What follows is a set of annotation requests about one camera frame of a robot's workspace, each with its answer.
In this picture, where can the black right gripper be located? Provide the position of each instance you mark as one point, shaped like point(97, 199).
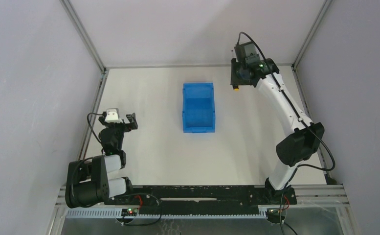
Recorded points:
point(234, 77)

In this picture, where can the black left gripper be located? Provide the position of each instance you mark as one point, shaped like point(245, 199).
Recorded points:
point(124, 123)

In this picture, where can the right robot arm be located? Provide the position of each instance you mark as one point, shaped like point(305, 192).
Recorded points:
point(302, 135)

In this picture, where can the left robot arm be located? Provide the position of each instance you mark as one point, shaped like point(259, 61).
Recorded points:
point(87, 180)

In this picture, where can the blue plastic bin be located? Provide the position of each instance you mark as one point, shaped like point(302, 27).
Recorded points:
point(198, 108)

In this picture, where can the small circuit board with leds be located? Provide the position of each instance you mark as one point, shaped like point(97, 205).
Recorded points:
point(131, 212)

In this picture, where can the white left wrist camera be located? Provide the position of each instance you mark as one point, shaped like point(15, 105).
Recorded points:
point(113, 116)

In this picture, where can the aluminium frame rail back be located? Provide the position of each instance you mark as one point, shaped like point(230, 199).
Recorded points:
point(182, 66)

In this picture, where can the aluminium frame rail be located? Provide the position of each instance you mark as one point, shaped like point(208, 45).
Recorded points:
point(182, 66)
point(302, 68)
point(93, 73)

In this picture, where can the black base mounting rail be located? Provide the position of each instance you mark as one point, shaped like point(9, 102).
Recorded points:
point(204, 200)

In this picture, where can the white slotted cable duct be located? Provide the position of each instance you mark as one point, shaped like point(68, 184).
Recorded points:
point(94, 213)

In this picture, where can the aluminium frame rail right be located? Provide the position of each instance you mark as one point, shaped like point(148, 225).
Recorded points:
point(302, 68)

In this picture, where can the aluminium frame rail left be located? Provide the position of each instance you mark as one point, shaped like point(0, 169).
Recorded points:
point(93, 73)

